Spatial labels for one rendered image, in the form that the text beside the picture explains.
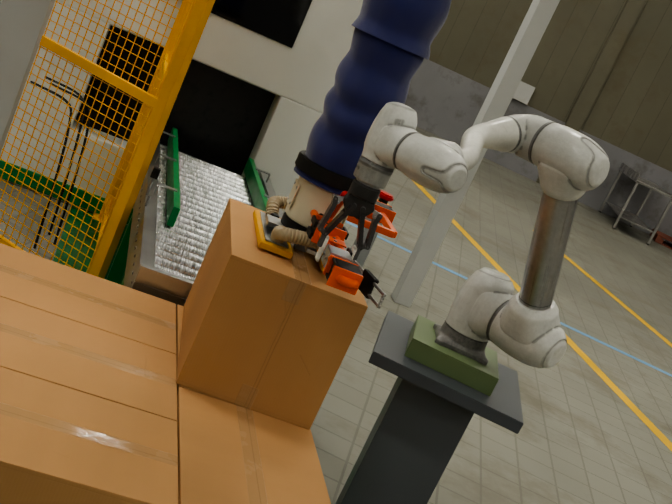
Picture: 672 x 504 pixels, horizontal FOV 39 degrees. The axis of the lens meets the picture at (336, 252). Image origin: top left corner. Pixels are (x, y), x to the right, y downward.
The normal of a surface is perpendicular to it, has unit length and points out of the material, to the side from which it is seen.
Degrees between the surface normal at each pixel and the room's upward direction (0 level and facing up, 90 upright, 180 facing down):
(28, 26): 90
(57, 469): 0
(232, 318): 90
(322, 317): 90
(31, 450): 0
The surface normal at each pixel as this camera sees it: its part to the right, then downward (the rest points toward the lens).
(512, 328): -0.77, 0.24
